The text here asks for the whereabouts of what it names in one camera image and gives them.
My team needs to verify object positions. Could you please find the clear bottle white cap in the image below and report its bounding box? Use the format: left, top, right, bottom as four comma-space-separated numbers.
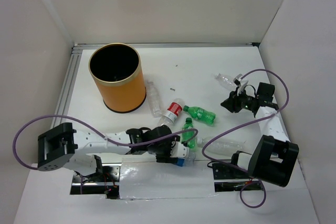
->
205, 139, 245, 157

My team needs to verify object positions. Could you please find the clear bottle far right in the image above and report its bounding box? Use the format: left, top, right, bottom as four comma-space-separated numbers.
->
215, 73, 237, 91

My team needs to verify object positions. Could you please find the blue label clear bottle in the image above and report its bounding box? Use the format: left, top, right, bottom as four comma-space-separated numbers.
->
175, 152, 196, 167

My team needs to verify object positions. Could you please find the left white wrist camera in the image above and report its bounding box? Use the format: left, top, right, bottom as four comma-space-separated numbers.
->
171, 142, 190, 159

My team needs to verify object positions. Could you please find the red label clear bottle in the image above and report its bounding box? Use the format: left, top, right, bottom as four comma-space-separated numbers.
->
158, 98, 185, 126

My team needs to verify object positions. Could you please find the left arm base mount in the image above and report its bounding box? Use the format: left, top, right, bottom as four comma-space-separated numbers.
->
70, 155, 121, 199

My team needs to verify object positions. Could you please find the orange cylindrical bin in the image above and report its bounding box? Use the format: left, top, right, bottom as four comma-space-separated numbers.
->
88, 43, 146, 113

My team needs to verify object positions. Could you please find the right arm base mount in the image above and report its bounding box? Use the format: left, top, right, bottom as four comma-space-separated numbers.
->
207, 161, 254, 193

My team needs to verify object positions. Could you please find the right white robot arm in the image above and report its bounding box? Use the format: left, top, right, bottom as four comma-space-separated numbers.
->
220, 82, 299, 187

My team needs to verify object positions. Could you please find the green bottle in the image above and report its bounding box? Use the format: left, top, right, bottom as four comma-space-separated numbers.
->
181, 118, 197, 152
183, 105, 216, 125

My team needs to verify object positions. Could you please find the clear bottle near bin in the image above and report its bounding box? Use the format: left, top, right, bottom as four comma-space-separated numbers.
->
145, 81, 162, 118

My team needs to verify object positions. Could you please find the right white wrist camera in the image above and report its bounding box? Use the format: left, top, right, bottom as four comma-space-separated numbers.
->
233, 74, 248, 95

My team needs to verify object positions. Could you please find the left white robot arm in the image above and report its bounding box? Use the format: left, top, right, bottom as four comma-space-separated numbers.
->
37, 123, 188, 182

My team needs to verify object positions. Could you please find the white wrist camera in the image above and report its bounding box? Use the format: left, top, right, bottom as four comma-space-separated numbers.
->
233, 74, 248, 95
171, 142, 190, 159

